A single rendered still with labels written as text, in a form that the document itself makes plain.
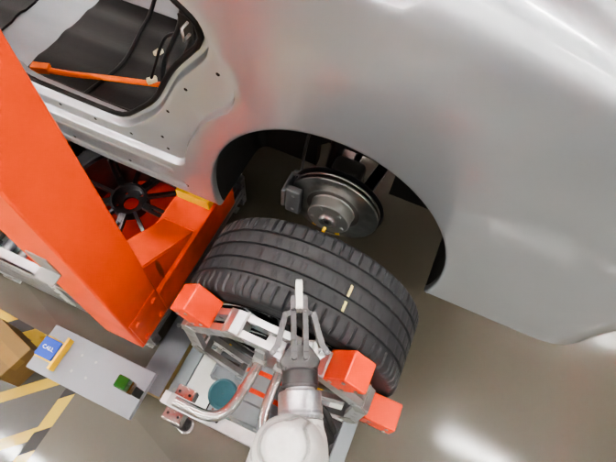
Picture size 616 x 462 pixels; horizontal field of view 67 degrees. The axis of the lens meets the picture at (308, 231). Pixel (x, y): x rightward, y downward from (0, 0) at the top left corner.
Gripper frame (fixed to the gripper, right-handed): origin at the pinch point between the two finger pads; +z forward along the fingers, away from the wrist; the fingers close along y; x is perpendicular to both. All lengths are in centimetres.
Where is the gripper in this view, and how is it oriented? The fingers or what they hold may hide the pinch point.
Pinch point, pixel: (299, 295)
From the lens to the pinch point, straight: 105.8
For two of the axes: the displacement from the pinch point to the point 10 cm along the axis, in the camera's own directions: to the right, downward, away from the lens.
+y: 10.0, 0.2, 0.7
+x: 0.7, -4.8, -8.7
